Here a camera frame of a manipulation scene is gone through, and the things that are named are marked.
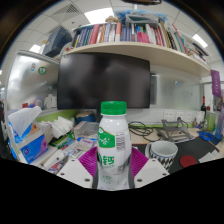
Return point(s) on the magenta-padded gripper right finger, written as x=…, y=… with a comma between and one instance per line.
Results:
x=150, y=170

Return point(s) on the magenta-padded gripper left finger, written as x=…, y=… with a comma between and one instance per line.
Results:
x=75, y=170

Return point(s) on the white green-capped drink bottle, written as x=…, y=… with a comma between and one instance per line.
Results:
x=113, y=133

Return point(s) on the translucent purple water bottle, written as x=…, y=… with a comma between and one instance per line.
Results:
x=220, y=125

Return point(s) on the black white diamond-pattern mug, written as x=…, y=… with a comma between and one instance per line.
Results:
x=163, y=155

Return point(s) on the clear plastic box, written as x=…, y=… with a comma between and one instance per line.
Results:
x=86, y=129

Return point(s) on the grey metal laptop stand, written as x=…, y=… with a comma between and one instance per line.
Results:
x=175, y=131

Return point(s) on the blue tissue box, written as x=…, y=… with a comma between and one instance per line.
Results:
x=33, y=148

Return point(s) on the black red-edged desk mat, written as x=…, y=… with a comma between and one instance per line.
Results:
x=196, y=146

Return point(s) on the small blue box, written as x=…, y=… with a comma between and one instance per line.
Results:
x=85, y=117

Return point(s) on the white folded paper napkin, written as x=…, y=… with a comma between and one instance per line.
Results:
x=208, y=157

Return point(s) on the dark wine bottle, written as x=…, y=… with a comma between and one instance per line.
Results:
x=203, y=106

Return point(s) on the black computer monitor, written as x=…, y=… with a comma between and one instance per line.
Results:
x=103, y=80

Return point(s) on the purple hanging banner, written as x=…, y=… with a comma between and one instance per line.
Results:
x=216, y=83

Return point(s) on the ceiling light panels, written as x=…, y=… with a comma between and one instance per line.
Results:
x=100, y=15

